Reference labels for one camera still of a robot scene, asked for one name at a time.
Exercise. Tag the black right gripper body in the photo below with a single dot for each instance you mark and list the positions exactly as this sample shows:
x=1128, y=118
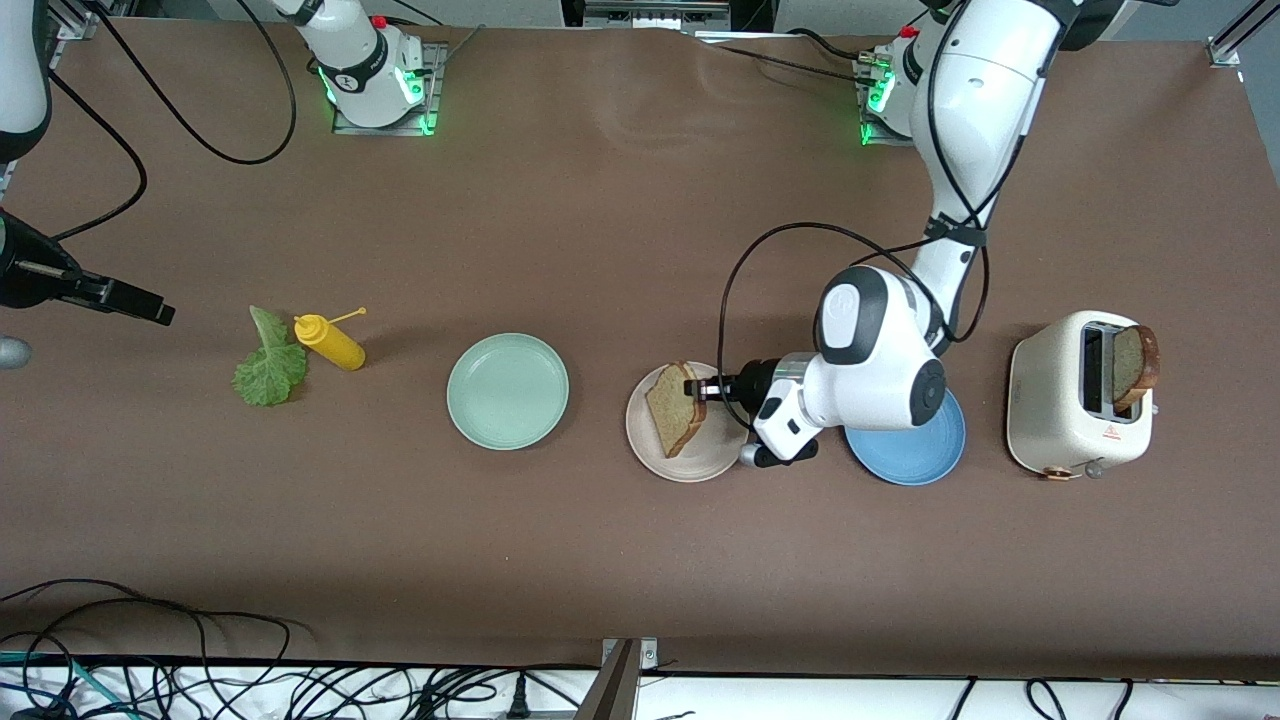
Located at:
x=28, y=277

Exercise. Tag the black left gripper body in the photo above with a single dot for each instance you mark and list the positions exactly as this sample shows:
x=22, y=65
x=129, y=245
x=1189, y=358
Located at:
x=752, y=383

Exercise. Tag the brown bread slice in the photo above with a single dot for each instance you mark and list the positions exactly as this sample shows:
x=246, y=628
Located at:
x=1135, y=365
x=672, y=415

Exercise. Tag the green lettuce leaf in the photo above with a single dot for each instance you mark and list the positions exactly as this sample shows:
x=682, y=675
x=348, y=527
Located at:
x=268, y=378

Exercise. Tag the yellow squeeze bottle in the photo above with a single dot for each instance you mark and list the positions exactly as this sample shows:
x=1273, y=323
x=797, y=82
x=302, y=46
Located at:
x=335, y=345

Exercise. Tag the beige plate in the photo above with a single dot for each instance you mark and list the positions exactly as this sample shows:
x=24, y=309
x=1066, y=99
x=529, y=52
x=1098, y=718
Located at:
x=700, y=462

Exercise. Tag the blue plate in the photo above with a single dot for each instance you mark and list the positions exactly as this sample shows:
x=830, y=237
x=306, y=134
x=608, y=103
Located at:
x=905, y=460

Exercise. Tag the mint green plate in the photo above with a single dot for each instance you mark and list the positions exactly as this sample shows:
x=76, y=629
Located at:
x=507, y=392

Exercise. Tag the white speckled toaster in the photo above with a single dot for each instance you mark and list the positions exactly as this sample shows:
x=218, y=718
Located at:
x=1045, y=400

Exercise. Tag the aluminium profile bar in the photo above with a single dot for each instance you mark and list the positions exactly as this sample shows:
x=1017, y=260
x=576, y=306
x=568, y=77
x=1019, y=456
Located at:
x=610, y=690

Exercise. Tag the black power plug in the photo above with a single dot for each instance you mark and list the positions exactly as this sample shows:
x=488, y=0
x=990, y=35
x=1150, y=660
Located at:
x=517, y=700

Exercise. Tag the grey power strip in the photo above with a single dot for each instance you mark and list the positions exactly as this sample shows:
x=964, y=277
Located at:
x=655, y=12

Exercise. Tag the aluminium frame corner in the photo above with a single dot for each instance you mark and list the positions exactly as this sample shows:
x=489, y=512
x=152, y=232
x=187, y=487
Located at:
x=80, y=25
x=1225, y=48

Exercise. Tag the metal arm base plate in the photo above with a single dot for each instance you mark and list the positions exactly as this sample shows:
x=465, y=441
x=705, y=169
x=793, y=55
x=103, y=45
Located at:
x=436, y=100
x=872, y=135

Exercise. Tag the metal corner bracket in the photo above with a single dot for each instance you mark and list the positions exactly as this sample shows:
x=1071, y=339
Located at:
x=648, y=655

